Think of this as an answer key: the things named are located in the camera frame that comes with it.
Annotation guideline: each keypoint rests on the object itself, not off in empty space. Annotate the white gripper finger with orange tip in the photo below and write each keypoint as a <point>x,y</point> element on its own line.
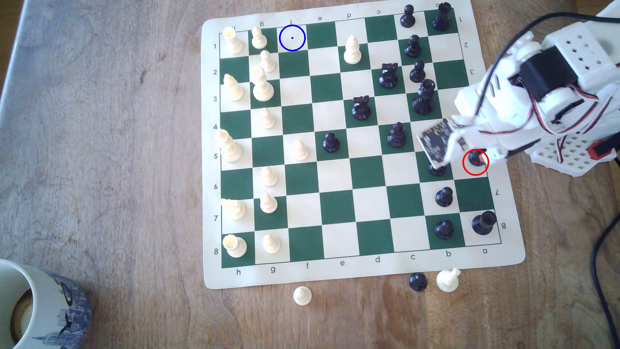
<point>496,151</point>
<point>455,143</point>

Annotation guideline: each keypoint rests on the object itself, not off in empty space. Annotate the black bishop chess piece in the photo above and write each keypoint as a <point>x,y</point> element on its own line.
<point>477,159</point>

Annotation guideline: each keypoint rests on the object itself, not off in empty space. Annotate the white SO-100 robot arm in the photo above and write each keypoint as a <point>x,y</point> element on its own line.
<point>576,53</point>

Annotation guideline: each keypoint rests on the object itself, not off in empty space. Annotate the black pawn chess piece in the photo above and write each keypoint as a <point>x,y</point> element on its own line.
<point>444,198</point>
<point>444,230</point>
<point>417,73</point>
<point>407,19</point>
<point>331,144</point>
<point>418,282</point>
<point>412,48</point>
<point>437,171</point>

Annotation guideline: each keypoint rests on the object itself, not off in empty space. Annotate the black queen chess piece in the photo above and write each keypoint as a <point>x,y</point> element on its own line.
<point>424,102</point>

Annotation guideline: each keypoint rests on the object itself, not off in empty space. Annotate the black rook chess piece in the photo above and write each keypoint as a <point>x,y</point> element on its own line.
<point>441,20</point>
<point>483,224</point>

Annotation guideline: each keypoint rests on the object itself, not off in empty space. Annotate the black knight chess piece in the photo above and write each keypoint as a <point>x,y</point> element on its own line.
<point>388,77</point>
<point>361,110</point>

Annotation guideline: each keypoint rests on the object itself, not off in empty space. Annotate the green white roll-up chess mat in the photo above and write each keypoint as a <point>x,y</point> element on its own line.
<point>368,203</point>

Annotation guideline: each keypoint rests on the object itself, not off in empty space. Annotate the white bishop chess piece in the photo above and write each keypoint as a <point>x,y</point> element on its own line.
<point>233,91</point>
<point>352,55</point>

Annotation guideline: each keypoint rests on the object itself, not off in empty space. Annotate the white knight chess piece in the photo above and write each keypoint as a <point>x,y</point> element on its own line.
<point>447,281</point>
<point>236,210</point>

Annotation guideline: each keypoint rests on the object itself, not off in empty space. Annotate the white pawn chess piece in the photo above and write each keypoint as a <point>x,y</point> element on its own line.
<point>267,120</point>
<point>271,245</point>
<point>301,152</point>
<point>270,178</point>
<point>259,41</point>
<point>267,64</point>
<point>302,296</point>
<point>268,205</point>

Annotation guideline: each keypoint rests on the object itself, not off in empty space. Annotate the white queen chess piece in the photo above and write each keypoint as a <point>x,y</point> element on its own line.
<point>262,89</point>

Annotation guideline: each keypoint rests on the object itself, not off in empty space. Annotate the white king chess piece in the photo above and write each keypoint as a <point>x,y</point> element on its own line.
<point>231,151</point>

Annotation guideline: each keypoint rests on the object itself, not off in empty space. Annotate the white rook chess piece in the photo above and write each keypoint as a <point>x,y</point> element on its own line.
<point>233,44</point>
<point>236,248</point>

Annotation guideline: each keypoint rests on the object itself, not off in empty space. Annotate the black pawn c5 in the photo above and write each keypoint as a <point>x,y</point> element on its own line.
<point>396,137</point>

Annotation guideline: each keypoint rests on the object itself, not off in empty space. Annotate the orange black table clamp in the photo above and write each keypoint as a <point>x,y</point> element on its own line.
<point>599,149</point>

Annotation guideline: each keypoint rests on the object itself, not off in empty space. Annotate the white mug with skyline print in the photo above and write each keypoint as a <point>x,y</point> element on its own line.
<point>46,305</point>

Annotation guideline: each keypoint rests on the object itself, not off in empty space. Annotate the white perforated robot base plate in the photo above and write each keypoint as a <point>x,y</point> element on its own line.
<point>576,157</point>

